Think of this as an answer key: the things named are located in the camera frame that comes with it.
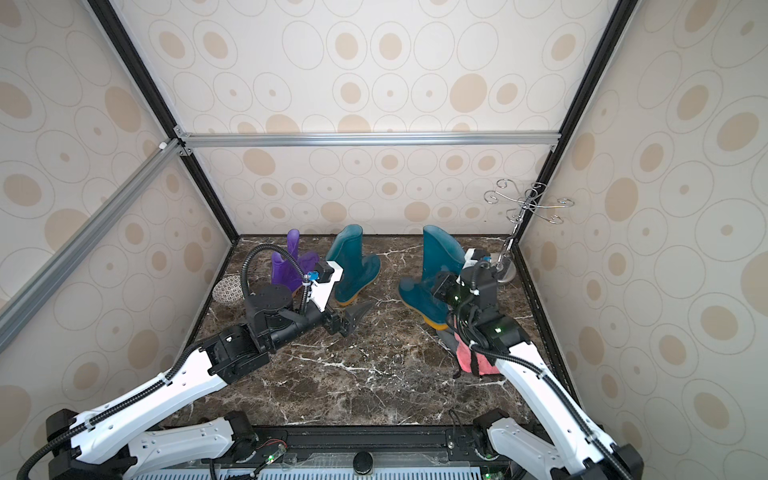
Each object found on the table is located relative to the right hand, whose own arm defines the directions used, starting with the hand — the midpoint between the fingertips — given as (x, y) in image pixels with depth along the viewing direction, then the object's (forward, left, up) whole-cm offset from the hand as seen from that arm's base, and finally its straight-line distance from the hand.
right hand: (447, 268), depth 74 cm
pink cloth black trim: (-13, -9, -25) cm, 30 cm away
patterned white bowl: (+7, +70, -23) cm, 74 cm away
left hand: (-13, +19, +7) cm, 24 cm away
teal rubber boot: (+1, +2, +5) cm, 6 cm away
